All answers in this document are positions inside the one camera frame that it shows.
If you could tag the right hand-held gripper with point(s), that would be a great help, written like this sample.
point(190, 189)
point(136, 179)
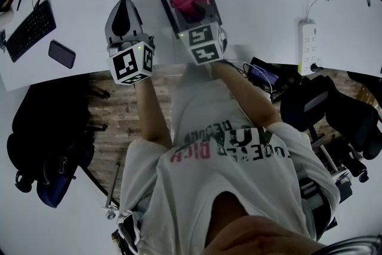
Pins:
point(203, 36)

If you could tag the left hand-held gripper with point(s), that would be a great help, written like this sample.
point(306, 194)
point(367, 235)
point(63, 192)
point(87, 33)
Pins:
point(128, 64)

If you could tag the person's left forearm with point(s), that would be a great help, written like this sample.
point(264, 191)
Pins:
point(152, 113)

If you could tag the person's right forearm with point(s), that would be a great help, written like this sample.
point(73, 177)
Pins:
point(250, 92)

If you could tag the smartphone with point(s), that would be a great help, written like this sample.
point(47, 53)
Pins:
point(62, 54)

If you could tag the white table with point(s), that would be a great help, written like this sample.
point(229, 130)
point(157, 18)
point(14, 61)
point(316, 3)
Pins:
point(44, 227)
point(262, 18)

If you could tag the black device with blue screen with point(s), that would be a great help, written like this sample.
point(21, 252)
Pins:
point(264, 73)

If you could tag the black keyboard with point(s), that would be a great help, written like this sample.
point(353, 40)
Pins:
point(30, 31)

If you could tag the white power strip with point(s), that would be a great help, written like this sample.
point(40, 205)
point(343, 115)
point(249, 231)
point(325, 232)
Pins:
point(307, 44)

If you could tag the black office chair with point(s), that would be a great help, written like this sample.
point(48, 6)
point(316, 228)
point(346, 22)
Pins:
point(343, 116)
point(47, 119)

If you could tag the small black gadget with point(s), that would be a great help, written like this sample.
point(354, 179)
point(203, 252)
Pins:
point(3, 41)

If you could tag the black plug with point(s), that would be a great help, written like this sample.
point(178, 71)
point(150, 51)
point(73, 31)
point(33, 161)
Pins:
point(316, 67)

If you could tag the person's white printed t-shirt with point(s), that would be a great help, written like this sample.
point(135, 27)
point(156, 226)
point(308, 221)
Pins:
point(209, 182)

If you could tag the blue jacket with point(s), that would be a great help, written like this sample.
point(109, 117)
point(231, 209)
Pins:
point(53, 191)

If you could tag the person's neck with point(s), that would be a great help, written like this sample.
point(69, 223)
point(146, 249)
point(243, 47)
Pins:
point(253, 233)

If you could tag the grey head mount rim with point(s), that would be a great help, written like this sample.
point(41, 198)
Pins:
point(352, 246)

